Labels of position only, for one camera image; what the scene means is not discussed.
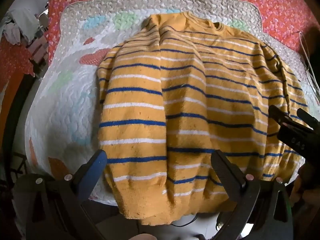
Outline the yellow striped knit sweater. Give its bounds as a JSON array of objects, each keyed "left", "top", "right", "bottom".
[{"left": 98, "top": 12, "right": 308, "bottom": 225}]

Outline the pile of grey clothes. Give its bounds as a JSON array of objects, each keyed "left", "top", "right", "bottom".
[{"left": 1, "top": 8, "right": 41, "bottom": 45}]

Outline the person's right hand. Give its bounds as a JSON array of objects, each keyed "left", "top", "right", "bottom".
[{"left": 290, "top": 162, "right": 319, "bottom": 217}]

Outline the quilted heart-pattern blanket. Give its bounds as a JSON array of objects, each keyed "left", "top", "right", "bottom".
[{"left": 24, "top": 0, "right": 315, "bottom": 207}]

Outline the red floral bedsheet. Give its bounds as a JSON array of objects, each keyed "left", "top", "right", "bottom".
[{"left": 0, "top": 0, "right": 320, "bottom": 78}]

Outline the white cable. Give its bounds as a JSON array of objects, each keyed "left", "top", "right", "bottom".
[{"left": 298, "top": 31, "right": 320, "bottom": 93}]

